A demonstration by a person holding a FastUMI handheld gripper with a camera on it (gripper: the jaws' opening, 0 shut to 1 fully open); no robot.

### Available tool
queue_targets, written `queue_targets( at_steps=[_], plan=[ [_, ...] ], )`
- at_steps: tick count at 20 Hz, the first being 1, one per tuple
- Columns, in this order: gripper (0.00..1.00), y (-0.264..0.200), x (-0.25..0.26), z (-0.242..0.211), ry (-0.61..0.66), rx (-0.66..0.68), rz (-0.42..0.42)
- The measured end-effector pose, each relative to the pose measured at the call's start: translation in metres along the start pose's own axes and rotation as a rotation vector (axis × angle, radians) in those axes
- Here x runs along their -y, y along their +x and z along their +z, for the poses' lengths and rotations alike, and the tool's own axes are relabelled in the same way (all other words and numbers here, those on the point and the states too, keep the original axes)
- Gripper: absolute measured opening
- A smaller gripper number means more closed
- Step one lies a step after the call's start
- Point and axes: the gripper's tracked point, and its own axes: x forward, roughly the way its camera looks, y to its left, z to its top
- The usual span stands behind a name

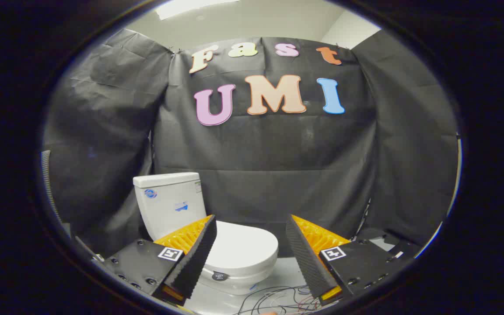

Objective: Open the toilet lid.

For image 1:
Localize black box white label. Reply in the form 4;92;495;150
385;242;420;263

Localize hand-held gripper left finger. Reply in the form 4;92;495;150
103;214;217;307

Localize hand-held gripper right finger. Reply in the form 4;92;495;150
285;214;404;306

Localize tangled thin cables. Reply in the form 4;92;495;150
234;284;322;315

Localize white ceramic toilet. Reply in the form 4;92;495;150
133;172;279;295

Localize black backdrop cloth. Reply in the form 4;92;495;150
42;28;459;259

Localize white toilet lid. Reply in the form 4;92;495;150
203;220;279;281

